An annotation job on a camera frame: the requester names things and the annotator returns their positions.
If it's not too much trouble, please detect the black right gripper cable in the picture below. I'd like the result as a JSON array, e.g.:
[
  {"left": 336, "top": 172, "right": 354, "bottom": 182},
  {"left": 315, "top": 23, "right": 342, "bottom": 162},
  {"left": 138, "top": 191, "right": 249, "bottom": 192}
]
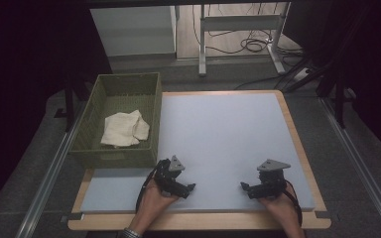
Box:
[{"left": 284, "top": 179, "right": 304, "bottom": 228}]

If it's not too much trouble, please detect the coiled black floor cable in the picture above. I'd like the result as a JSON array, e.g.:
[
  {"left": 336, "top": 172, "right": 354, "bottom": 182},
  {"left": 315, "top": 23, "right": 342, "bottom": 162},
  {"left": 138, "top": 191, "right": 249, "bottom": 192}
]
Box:
[{"left": 191, "top": 3, "right": 304, "bottom": 57}]

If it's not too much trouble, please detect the white power strip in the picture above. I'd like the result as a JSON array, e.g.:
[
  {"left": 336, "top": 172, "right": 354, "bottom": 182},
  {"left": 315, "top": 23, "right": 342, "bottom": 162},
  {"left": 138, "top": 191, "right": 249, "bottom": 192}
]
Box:
[{"left": 291, "top": 66, "right": 313, "bottom": 83}]

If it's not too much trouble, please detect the aluminium floor rail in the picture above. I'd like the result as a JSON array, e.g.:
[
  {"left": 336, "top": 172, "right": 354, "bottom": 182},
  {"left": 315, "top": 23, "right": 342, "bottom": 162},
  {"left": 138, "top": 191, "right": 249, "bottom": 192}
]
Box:
[
  {"left": 320, "top": 97, "right": 381, "bottom": 238},
  {"left": 14, "top": 107, "right": 84, "bottom": 238}
]

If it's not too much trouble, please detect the light blue table mat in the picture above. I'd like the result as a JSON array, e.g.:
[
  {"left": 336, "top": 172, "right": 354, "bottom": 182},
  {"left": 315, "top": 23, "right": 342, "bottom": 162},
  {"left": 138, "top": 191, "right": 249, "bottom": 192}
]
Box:
[{"left": 79, "top": 92, "right": 316, "bottom": 213}]

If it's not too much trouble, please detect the silver wrist bracelet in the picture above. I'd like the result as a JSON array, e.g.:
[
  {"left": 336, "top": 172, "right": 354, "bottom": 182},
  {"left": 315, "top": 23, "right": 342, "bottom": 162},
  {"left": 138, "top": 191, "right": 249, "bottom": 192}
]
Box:
[{"left": 121, "top": 227, "right": 144, "bottom": 238}]

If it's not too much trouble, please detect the black metal stand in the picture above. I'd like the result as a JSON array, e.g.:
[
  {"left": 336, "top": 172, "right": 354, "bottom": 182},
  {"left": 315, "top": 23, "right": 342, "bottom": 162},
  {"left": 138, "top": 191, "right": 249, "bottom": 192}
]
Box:
[
  {"left": 54, "top": 74, "right": 91, "bottom": 133},
  {"left": 317, "top": 58, "right": 359, "bottom": 130}
]

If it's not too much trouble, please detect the person's left hand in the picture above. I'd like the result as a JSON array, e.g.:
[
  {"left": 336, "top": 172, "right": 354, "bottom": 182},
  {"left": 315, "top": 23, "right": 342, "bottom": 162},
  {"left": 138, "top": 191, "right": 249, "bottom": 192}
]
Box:
[{"left": 138, "top": 179, "right": 181, "bottom": 221}]

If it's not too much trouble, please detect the person's right hand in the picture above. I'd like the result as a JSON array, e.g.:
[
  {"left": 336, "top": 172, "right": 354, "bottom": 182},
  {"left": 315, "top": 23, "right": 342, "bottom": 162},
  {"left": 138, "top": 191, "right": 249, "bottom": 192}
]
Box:
[{"left": 258, "top": 188, "right": 302, "bottom": 225}]

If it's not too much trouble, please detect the cream printed cloth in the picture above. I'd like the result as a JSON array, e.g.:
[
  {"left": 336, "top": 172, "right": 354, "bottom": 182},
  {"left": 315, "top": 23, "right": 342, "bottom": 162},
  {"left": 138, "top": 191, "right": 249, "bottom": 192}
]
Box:
[{"left": 99, "top": 109, "right": 151, "bottom": 148}]

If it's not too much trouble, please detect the white metal desk frame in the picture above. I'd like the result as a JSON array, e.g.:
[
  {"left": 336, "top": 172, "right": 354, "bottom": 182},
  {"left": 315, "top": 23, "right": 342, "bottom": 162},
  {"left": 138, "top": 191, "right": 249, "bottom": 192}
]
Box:
[{"left": 197, "top": 2, "right": 293, "bottom": 77}]

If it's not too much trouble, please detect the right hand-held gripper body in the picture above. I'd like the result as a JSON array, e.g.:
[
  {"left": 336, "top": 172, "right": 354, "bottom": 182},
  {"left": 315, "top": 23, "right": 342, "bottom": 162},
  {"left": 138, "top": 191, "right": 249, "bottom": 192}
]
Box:
[{"left": 256, "top": 159, "right": 292, "bottom": 199}]

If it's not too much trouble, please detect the white cabinet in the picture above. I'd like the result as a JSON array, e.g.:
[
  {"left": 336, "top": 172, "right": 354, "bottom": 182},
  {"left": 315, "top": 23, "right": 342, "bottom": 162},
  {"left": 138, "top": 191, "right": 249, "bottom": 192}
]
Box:
[{"left": 89, "top": 5, "right": 179, "bottom": 58}]

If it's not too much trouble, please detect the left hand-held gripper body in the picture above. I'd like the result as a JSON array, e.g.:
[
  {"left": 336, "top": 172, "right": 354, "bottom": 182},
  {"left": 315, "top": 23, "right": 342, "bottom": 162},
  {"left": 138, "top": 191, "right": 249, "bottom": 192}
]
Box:
[{"left": 152, "top": 155, "right": 187, "bottom": 196}]

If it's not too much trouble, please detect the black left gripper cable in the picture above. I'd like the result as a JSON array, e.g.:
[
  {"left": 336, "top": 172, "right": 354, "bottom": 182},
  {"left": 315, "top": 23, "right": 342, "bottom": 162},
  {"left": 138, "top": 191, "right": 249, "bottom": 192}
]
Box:
[{"left": 134, "top": 161, "right": 163, "bottom": 213}]

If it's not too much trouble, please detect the green woven basket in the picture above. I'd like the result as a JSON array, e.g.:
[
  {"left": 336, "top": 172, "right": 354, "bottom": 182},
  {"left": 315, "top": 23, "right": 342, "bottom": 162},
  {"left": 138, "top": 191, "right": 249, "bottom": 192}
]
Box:
[{"left": 68, "top": 72, "right": 164, "bottom": 170}]

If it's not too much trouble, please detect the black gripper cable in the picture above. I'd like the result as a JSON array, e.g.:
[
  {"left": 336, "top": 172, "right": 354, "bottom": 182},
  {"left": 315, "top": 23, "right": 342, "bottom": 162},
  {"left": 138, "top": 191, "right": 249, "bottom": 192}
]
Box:
[
  {"left": 134, "top": 161, "right": 163, "bottom": 213},
  {"left": 284, "top": 179, "right": 304, "bottom": 228}
]

